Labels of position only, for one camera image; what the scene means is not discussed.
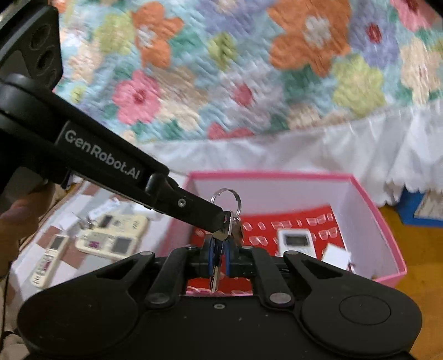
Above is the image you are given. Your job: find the white key tag card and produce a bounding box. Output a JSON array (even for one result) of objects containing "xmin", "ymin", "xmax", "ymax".
[{"xmin": 87, "ymin": 197, "xmax": 120, "ymax": 221}]

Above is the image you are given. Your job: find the cream remote with grey dial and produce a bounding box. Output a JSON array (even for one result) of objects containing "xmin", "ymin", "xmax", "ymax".
[{"xmin": 92, "ymin": 214, "xmax": 150, "ymax": 238}]

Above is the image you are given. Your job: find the white bed skirt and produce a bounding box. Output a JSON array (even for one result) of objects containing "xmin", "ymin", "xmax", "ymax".
[{"xmin": 141, "ymin": 99, "xmax": 442, "ymax": 205}]

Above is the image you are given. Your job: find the small white timer remote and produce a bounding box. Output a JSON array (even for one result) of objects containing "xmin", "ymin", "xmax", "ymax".
[{"xmin": 277, "ymin": 229, "xmax": 317, "ymax": 258}]

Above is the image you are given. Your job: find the cream remote with purple panel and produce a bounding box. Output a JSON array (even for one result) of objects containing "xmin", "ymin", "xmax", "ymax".
[{"xmin": 75, "ymin": 230, "xmax": 144, "ymax": 261}]

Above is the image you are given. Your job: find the white 90W charger block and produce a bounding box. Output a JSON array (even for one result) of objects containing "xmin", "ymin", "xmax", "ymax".
[{"xmin": 57, "ymin": 212, "xmax": 79, "ymax": 232}]

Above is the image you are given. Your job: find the pink cardboard box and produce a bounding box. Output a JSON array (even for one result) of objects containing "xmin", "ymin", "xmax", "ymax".
[{"xmin": 157, "ymin": 170, "xmax": 408, "ymax": 296}]

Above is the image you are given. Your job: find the person's left hand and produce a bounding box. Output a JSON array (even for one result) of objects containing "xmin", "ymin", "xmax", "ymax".
[{"xmin": 1, "ymin": 184, "xmax": 55, "ymax": 278}]

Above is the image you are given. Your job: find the floral quilted bedspread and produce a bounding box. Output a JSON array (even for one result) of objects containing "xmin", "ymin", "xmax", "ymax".
[{"xmin": 55, "ymin": 1, "xmax": 442, "ymax": 145}]

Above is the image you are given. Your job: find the blue box under bed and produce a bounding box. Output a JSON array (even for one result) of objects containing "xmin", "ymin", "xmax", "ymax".
[{"xmin": 396, "ymin": 188, "xmax": 443, "ymax": 228}]

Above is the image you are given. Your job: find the white power adapter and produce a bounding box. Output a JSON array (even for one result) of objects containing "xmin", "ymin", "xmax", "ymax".
[{"xmin": 321, "ymin": 243, "xmax": 351, "ymax": 271}]

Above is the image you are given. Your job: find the cream remote with large screen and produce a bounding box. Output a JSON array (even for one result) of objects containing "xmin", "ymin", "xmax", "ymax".
[{"xmin": 31, "ymin": 235, "xmax": 70, "ymax": 289}]

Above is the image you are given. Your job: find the striped checkered rug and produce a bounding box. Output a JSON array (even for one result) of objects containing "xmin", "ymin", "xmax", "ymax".
[{"xmin": 6, "ymin": 181, "xmax": 173, "ymax": 307}]

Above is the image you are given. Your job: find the bunch of keys with ring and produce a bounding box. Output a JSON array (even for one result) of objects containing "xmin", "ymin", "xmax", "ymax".
[{"xmin": 207, "ymin": 188, "xmax": 243, "ymax": 293}]

